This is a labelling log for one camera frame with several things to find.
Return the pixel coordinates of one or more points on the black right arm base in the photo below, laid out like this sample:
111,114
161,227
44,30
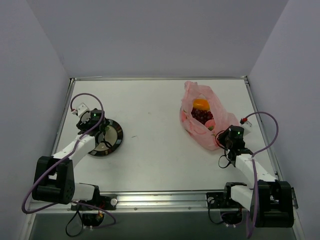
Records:
233,215

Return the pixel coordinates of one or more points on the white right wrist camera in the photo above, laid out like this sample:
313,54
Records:
246,125

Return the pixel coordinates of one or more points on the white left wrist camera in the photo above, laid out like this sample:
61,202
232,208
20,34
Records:
80,110

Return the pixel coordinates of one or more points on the pink plastic bag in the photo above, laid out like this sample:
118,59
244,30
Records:
205,137

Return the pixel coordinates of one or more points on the aluminium front rail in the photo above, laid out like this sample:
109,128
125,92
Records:
162,201

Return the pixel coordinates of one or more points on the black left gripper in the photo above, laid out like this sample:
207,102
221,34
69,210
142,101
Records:
83,125

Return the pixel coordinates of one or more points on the pink fake peach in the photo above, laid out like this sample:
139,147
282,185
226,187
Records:
210,123

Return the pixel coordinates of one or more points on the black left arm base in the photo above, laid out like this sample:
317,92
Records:
95,213

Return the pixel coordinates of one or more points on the dark red fake grapes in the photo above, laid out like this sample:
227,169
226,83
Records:
201,115

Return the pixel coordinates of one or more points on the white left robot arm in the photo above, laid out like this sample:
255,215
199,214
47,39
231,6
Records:
54,180

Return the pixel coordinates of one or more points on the black rimmed round plate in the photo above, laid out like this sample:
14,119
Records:
112,140

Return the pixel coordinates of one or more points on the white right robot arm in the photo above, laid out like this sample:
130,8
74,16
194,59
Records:
268,200

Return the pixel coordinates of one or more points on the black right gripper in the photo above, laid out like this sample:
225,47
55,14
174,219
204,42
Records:
225,141

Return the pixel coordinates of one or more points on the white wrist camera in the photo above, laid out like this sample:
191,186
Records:
246,125
80,110

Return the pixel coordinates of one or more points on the orange fake fruit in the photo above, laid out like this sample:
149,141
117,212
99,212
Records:
201,104

